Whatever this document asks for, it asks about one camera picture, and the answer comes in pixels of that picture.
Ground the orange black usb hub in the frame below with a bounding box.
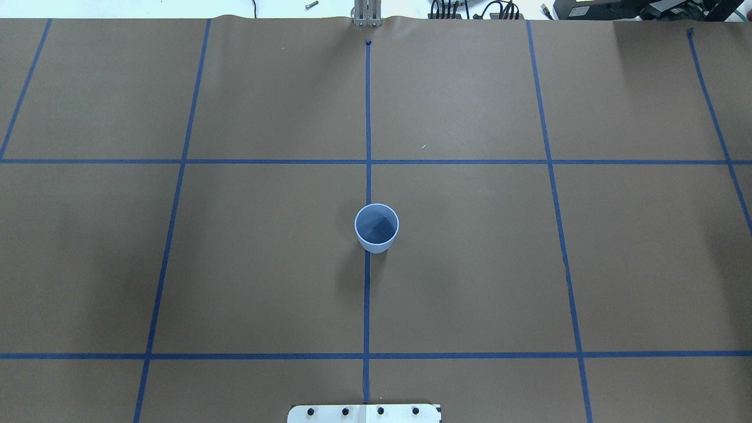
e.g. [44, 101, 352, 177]
[474, 1, 523, 21]
[427, 1, 470, 20]

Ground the aluminium frame post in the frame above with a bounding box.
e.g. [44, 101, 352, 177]
[351, 0, 383, 28]

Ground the black laptop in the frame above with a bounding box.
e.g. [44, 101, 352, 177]
[553, 1, 743, 22]

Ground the light blue plastic cup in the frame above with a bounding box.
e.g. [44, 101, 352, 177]
[354, 203, 400, 254]

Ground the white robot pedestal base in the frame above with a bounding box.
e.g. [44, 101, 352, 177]
[287, 404, 442, 422]

